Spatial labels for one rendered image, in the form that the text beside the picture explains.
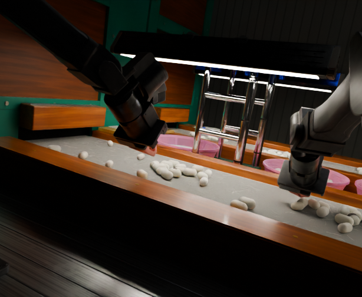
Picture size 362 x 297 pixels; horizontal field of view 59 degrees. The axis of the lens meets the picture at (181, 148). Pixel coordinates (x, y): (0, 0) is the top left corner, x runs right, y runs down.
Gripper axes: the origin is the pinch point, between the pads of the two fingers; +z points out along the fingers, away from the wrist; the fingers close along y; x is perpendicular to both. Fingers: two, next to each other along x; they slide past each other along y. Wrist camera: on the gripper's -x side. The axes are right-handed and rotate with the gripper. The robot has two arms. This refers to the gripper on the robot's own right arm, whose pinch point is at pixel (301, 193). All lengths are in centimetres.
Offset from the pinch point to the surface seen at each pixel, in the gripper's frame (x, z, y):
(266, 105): -38.4, 14.6, 21.3
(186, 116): -51, 49, 71
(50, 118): 6, -18, 71
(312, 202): 3.4, -3.8, -3.0
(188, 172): 5.5, -5.8, 27.9
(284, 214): 10.6, -9.8, 1.4
